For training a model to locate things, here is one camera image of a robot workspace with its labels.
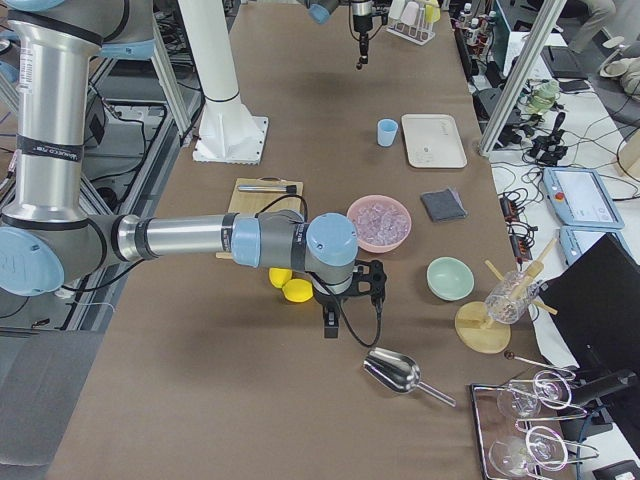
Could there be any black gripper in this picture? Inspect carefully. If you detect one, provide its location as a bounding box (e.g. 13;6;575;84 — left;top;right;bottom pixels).
349;0;388;35
313;259;387;338

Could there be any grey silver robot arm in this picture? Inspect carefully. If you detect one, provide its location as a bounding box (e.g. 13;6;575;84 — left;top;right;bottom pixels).
1;1;386;338

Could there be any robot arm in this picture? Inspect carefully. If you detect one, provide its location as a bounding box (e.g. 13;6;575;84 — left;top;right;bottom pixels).
300;0;390;35

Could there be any steel ice scoop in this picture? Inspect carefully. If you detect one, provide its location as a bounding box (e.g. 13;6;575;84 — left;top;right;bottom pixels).
363;347;457;408

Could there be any clear ice cubes pile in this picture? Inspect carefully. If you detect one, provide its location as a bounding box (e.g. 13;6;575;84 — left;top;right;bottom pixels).
355;202;409;246

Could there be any light blue plastic cup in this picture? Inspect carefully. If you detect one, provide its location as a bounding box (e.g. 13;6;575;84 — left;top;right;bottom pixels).
377;118;399;148

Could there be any wooden cup stand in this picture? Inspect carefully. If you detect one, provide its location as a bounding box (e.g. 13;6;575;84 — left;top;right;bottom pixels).
455;238;558;354

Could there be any whole yellow lemon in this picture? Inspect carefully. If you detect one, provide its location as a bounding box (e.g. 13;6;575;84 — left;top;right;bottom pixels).
268;268;293;290
282;278;314;303

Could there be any white dish rack with cups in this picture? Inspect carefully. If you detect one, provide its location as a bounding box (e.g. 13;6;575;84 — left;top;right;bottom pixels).
386;0;441;46

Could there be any pink bowl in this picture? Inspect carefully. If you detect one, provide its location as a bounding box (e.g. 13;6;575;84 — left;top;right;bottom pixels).
347;195;412;253

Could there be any mint green bowl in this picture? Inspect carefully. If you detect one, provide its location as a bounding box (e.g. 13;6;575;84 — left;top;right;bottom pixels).
426;257;475;301

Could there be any steel muddler black tip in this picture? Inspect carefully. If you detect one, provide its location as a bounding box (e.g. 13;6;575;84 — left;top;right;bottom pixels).
236;184;298;194

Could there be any cream rabbit tray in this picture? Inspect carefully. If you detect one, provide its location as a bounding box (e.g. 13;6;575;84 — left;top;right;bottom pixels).
401;114;467;169

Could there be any bamboo cutting board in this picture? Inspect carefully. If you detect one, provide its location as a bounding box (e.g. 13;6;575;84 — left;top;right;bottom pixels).
215;176;305;260

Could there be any grey folded cloth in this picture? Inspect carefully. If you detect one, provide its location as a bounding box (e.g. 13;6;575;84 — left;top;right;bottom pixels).
420;188;468;222

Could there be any clear textured glass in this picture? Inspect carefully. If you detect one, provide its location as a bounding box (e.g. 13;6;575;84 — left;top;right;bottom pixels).
485;271;541;325

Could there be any wine glass upper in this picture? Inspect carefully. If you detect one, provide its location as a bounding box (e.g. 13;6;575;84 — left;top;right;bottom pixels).
497;370;572;419

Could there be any wine glass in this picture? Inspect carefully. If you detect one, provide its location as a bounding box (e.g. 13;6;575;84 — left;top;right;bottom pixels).
497;370;572;419
489;426;569;479

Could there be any wine glass lower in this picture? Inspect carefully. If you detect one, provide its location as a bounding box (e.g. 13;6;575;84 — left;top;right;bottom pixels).
489;426;569;479

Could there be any black laptop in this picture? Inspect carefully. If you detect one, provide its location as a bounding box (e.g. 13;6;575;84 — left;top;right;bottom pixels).
553;234;639;372

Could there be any teach pendant tablet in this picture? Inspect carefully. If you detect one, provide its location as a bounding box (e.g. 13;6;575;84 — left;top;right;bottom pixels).
542;167;625;230

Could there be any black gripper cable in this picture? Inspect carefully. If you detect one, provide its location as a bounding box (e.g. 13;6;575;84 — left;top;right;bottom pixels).
309;272;385;350

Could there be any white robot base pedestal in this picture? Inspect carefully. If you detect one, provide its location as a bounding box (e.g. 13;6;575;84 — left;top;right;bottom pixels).
179;0;269;165

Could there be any aluminium frame post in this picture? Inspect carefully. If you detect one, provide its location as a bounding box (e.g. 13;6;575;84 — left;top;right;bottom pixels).
478;0;566;158

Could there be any metal wire glass rack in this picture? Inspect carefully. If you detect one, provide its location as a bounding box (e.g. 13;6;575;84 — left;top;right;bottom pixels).
470;369;599;479

